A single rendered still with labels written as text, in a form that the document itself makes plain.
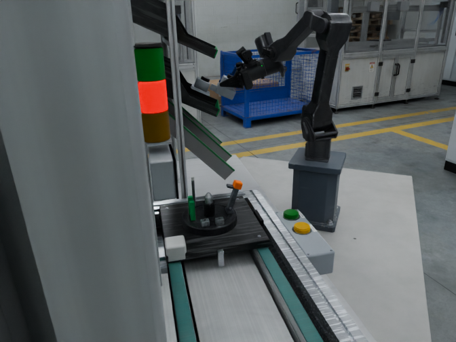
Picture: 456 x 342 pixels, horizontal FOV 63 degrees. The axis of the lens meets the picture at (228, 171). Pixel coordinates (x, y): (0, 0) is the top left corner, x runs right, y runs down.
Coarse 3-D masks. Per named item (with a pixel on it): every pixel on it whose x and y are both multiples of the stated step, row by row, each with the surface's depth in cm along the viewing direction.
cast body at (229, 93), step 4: (224, 76) 123; (228, 76) 123; (224, 80) 122; (212, 84) 124; (212, 88) 124; (216, 88) 123; (220, 88) 123; (224, 88) 123; (228, 88) 123; (232, 88) 123; (216, 92) 123; (220, 92) 123; (224, 92) 123; (228, 92) 124; (232, 92) 124; (224, 96) 124; (228, 96) 124; (232, 96) 124
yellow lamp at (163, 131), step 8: (160, 112) 61; (144, 120) 61; (152, 120) 60; (160, 120) 61; (168, 120) 62; (144, 128) 61; (152, 128) 61; (160, 128) 61; (168, 128) 63; (144, 136) 62; (152, 136) 61; (160, 136) 62; (168, 136) 63
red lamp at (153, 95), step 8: (144, 88) 58; (152, 88) 58; (160, 88) 59; (144, 96) 59; (152, 96) 59; (160, 96) 59; (144, 104) 59; (152, 104) 59; (160, 104) 60; (144, 112) 60; (152, 112) 60
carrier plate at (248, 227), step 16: (160, 208) 102; (176, 208) 101; (240, 208) 101; (176, 224) 94; (240, 224) 93; (256, 224) 93; (192, 240) 87; (208, 240) 87; (224, 240) 86; (240, 240) 86; (256, 240) 86; (192, 256) 83
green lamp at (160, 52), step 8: (136, 48) 57; (144, 48) 57; (152, 48) 56; (160, 48) 57; (136, 56) 57; (144, 56) 56; (152, 56) 57; (160, 56) 58; (136, 64) 57; (144, 64) 57; (152, 64) 57; (160, 64) 58; (136, 72) 58; (144, 72) 57; (152, 72) 57; (160, 72) 58; (144, 80) 58; (152, 80) 58; (160, 80) 59
